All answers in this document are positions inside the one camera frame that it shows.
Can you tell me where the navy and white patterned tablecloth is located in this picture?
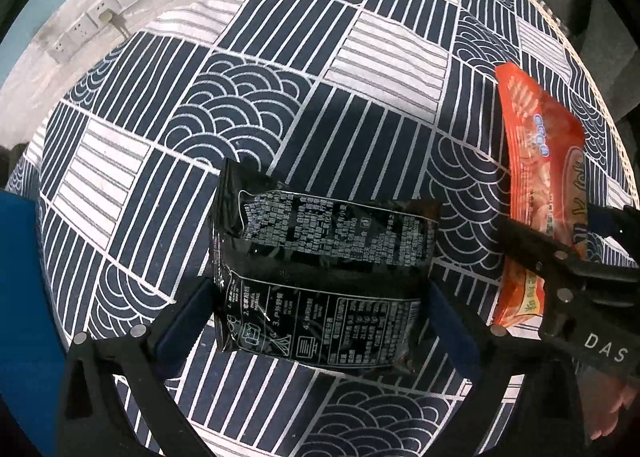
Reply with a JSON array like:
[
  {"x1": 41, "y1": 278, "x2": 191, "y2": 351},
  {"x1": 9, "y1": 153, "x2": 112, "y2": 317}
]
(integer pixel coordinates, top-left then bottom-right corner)
[{"x1": 5, "y1": 0, "x2": 633, "y2": 457}]

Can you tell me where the large orange snack bag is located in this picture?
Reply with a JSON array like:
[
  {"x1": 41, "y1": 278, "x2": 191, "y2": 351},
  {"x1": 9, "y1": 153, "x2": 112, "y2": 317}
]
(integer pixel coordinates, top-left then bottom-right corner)
[{"x1": 492, "y1": 62, "x2": 608, "y2": 329}]

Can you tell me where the black snack packet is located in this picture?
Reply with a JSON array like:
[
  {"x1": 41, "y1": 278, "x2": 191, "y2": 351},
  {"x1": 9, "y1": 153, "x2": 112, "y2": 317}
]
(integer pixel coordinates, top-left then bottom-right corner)
[{"x1": 210, "y1": 157, "x2": 443, "y2": 374}]

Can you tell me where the grey plug with cable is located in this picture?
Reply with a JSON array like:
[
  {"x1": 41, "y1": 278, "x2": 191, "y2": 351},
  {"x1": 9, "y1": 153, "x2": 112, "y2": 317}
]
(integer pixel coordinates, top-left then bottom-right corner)
[{"x1": 99, "y1": 11, "x2": 132, "y2": 41}]

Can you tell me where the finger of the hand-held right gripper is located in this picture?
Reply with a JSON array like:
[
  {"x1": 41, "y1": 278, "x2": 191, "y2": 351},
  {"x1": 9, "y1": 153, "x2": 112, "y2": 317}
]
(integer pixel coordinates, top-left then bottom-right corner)
[
  {"x1": 584, "y1": 204, "x2": 640, "y2": 243},
  {"x1": 492, "y1": 217, "x2": 576, "y2": 289}
]

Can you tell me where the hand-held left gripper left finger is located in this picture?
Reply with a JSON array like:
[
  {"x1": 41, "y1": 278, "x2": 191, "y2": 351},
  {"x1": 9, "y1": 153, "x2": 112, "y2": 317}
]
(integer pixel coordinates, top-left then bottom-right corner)
[{"x1": 57, "y1": 277, "x2": 221, "y2": 457}]

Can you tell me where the person's right hand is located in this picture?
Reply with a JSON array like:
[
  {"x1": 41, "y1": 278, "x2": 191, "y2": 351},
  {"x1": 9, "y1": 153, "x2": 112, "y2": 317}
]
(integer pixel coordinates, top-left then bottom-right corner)
[{"x1": 582, "y1": 377, "x2": 638, "y2": 440}]

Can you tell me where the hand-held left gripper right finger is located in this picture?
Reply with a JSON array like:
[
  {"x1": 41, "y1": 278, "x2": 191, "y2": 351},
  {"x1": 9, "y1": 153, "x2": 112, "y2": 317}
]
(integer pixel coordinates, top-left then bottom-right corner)
[{"x1": 427, "y1": 282, "x2": 591, "y2": 457}]

